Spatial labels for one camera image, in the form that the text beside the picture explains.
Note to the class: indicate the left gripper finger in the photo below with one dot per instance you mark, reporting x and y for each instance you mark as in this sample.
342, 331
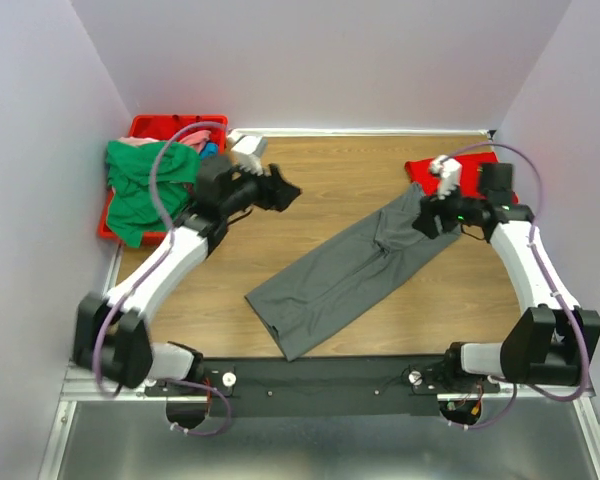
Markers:
284, 196
275, 178

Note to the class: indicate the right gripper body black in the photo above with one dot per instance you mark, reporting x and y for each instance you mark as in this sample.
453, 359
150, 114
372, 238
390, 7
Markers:
452, 210

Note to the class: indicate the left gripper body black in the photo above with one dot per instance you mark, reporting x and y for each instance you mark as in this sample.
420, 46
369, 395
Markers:
255, 191

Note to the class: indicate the grey t shirt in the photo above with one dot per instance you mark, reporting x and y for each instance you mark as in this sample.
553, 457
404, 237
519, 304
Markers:
325, 290

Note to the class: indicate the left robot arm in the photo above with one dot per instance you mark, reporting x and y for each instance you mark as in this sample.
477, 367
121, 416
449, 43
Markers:
112, 337

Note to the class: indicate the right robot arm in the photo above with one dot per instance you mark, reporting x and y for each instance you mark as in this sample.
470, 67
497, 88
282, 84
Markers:
554, 340

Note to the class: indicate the folded red t shirt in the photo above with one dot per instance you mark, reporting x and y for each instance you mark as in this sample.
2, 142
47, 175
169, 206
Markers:
418, 171

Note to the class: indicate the blue t shirt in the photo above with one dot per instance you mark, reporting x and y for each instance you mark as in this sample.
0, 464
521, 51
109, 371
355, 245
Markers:
210, 149

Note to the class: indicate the pink t shirt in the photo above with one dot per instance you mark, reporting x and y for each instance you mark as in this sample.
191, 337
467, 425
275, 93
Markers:
197, 140

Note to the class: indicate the red plastic bin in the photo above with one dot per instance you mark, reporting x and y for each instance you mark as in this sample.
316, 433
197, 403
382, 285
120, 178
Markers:
163, 127

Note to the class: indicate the green t shirt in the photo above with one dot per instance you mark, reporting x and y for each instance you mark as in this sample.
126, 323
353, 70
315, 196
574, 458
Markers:
131, 212

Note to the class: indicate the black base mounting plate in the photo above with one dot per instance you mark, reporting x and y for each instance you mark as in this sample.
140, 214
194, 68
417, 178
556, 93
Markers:
338, 385

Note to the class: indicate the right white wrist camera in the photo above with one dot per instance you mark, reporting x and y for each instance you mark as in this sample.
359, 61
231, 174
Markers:
448, 172

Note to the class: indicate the aluminium frame rail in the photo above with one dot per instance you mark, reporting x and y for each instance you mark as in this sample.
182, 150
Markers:
462, 294

